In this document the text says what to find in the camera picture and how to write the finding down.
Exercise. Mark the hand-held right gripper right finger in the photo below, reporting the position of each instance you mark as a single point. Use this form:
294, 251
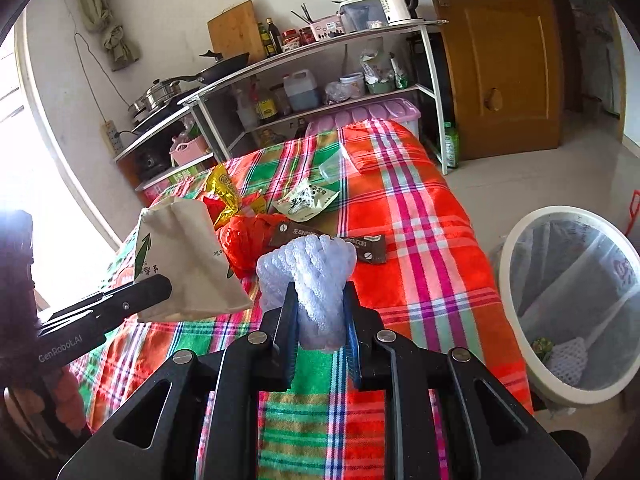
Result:
352, 350

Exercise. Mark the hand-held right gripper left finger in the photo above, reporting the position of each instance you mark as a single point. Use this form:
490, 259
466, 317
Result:
289, 345

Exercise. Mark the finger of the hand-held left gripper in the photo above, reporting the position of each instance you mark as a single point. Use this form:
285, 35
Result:
145, 292

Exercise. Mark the white paper bag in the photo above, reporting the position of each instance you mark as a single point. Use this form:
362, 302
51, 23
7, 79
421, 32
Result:
185, 260

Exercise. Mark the white foam fruit net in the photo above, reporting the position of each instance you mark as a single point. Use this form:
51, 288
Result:
310, 280
567, 360

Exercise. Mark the brown snack wrapper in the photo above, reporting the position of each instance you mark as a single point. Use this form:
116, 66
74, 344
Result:
367, 249
297, 235

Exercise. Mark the red plastic bag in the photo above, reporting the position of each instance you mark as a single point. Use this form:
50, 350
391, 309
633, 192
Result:
245, 245

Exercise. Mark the small yellow red packet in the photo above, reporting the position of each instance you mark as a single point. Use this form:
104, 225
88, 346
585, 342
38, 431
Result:
250, 207

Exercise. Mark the white green snack packet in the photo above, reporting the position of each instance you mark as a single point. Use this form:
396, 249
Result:
307, 200

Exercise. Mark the white round bin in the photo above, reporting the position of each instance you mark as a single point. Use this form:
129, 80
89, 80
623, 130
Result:
510, 280

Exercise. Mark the clear bin liner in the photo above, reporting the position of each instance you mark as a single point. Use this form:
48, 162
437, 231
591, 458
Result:
575, 270

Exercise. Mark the person's left hand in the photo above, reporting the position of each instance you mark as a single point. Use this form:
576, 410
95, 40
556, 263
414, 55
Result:
70, 400

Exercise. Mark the printed carton box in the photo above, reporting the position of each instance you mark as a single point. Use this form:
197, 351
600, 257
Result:
185, 175

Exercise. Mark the black gas burner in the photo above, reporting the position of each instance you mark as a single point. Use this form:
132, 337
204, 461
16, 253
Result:
149, 162

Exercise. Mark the pink plastic basket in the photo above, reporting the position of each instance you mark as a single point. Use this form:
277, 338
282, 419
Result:
190, 150

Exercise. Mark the white power strip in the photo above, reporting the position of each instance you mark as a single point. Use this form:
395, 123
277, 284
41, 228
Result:
112, 137

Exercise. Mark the low white shelf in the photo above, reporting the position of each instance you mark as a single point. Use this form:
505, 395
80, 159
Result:
150, 132

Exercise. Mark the black induction cooker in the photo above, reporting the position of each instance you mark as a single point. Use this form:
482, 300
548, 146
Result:
155, 116

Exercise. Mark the clear plastic cup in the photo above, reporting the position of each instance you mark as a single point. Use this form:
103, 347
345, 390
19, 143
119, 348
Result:
332, 170

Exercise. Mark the green wrapper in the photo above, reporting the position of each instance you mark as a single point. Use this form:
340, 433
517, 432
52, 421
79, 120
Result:
542, 348

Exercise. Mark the stainless steamer pot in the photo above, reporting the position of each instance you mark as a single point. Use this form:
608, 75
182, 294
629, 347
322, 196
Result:
155, 95

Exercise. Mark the yellow oil bottle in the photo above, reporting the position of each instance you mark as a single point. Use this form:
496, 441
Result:
272, 136

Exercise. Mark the white plastic bottle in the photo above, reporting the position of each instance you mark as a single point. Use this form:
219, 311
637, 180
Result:
245, 112

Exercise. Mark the yellow label bottle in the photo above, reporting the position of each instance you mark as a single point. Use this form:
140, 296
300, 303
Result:
265, 105

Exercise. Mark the green drink bottle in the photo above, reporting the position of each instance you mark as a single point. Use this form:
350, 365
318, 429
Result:
451, 147

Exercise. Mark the storage box with pink lid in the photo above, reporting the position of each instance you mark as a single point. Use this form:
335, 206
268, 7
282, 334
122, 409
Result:
360, 112

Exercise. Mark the black frying pan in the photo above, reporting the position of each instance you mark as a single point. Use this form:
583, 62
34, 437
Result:
225, 65

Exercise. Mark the dark liquid plastic jug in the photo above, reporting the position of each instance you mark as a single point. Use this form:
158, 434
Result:
300, 92

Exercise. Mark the beige hanging cloth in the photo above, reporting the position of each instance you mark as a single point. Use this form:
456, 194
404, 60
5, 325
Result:
115, 40

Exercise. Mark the clear plastic bag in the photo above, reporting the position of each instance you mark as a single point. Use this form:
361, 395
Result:
335, 94

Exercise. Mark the green bowl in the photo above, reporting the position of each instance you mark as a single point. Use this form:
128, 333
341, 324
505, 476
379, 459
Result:
380, 87

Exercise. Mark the white round tub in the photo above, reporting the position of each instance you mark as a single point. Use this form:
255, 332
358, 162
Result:
352, 84

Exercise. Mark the green glass bottle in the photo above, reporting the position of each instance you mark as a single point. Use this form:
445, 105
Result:
262, 42

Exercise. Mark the wooden cutting board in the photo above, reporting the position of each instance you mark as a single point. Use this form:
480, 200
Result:
235, 30

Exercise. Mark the opened food bags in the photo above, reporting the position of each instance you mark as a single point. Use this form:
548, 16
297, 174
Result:
377, 67

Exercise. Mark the white metal shelf rack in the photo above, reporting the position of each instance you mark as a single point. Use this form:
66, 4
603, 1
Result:
300, 55

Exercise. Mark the dark sauce bottle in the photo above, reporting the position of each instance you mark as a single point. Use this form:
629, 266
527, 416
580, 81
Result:
274, 37

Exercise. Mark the red sauce jar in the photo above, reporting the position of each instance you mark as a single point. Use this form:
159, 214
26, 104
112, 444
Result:
307, 35
290, 40

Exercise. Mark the red plastic hook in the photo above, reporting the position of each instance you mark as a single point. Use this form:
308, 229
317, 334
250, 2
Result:
634, 207

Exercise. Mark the pink utensil holder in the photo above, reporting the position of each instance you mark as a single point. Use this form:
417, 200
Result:
327, 29

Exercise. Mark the bundle of chopsticks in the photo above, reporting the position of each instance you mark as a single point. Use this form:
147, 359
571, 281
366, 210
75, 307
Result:
302, 15

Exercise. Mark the wooden door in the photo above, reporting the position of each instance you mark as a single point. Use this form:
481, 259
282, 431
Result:
500, 50

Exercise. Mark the grey lidded container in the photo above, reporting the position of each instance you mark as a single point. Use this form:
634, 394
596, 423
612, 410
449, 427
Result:
360, 15

